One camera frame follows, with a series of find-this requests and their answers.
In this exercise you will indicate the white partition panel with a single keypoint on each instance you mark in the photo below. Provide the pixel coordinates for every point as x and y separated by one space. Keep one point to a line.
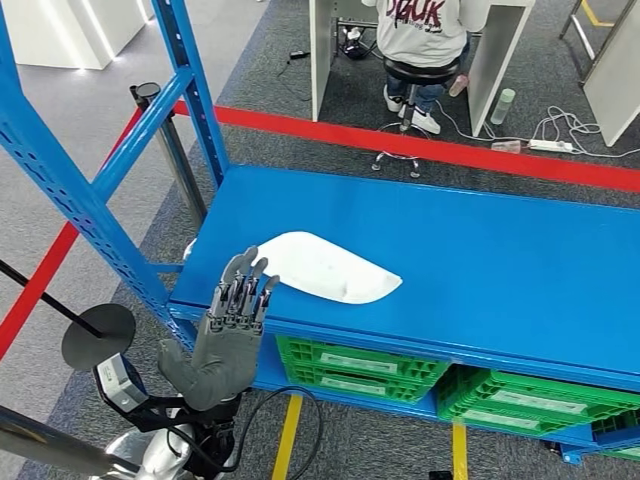
617 86

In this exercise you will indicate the chrome stanchion post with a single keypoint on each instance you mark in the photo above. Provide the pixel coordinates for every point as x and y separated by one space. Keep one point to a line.
183 172
50 444

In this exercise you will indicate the pink bottle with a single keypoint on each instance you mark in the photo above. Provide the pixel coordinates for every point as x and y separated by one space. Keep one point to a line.
458 86

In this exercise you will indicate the grey metal frame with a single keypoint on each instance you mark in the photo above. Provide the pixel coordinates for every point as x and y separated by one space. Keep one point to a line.
583 36

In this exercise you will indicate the pale green bottle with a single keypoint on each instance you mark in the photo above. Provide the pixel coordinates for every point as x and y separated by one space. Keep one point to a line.
503 106

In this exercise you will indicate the black power adapter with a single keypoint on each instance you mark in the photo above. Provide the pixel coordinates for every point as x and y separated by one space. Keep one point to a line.
299 55

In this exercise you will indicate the white lit cabinet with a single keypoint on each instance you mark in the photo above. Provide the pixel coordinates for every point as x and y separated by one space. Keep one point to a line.
75 33

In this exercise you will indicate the yellow floor tape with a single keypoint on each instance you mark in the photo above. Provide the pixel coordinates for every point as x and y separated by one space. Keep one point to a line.
287 437

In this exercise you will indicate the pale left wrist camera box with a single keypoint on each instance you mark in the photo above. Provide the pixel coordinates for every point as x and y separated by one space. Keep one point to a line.
118 384

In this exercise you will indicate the person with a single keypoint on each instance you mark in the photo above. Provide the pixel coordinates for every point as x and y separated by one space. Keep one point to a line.
420 33

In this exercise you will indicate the short red barrier belt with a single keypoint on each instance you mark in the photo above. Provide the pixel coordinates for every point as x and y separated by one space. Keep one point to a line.
40 285

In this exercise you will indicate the long red barrier belt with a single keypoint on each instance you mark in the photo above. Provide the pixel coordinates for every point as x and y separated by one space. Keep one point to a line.
400 142

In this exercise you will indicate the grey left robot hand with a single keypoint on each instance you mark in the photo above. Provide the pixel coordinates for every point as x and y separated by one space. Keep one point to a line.
220 371

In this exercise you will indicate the black stanchion with round base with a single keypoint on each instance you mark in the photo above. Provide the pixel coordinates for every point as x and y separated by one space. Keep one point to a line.
100 338

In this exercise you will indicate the black round stool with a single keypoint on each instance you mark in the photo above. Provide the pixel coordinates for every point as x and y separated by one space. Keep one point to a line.
420 69

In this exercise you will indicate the white power strip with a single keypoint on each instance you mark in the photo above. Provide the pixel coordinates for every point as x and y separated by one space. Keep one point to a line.
550 146

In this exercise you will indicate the black device under desk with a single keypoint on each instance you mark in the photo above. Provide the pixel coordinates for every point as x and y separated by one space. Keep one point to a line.
356 43

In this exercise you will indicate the white curved plastic part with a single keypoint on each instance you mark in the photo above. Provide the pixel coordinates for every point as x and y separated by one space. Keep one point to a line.
330 268

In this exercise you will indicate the blue metal shelf rack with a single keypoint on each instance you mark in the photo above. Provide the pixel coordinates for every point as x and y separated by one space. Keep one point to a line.
475 265

